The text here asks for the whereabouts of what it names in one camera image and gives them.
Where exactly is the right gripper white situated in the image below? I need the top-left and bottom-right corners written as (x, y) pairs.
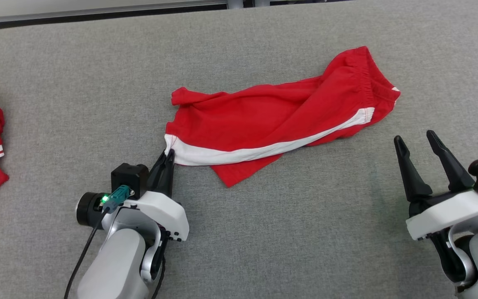
top-left (394, 130), bottom-right (478, 240)

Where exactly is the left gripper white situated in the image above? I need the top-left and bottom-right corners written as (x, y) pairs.
top-left (123, 149), bottom-right (190, 242)

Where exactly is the red shorts white stripe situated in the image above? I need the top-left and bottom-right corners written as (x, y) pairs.
top-left (164, 46), bottom-right (401, 188)

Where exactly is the black cable with teal plug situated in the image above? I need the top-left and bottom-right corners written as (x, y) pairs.
top-left (64, 186), bottom-right (131, 299)

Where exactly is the grey partition bottom rail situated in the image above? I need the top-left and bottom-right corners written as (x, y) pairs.
top-left (0, 0), bottom-right (228, 26)

